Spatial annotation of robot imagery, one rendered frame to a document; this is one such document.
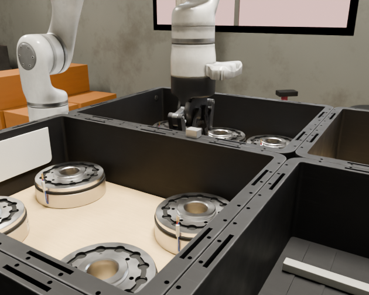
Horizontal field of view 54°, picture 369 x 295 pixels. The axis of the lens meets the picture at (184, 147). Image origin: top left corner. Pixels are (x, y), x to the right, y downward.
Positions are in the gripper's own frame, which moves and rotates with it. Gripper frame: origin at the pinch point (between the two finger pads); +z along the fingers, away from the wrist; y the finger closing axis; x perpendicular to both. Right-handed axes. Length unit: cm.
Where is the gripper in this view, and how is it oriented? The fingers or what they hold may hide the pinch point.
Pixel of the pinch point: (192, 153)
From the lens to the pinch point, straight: 65.8
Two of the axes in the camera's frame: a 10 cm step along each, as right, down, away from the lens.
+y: -4.6, 3.0, -8.4
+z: 0.1, 9.4, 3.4
